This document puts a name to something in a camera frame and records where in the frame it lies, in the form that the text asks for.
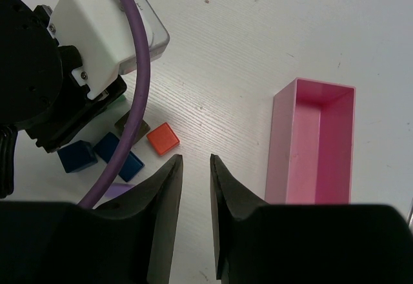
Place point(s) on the pink plastic box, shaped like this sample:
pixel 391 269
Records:
pixel 311 144

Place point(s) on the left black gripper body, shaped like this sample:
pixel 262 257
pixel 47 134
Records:
pixel 72 109

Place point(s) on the green rectangular block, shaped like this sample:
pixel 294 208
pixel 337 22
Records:
pixel 121 98

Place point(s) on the small purple block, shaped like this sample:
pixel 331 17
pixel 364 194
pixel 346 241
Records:
pixel 117 189

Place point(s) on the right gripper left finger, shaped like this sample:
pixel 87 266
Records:
pixel 129 239

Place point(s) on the orange cube block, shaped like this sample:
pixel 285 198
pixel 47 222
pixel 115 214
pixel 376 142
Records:
pixel 163 139

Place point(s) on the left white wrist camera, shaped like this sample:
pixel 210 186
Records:
pixel 100 31

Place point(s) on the blue cube block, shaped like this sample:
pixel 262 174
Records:
pixel 77 156

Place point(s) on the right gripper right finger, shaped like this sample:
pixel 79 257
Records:
pixel 256 242

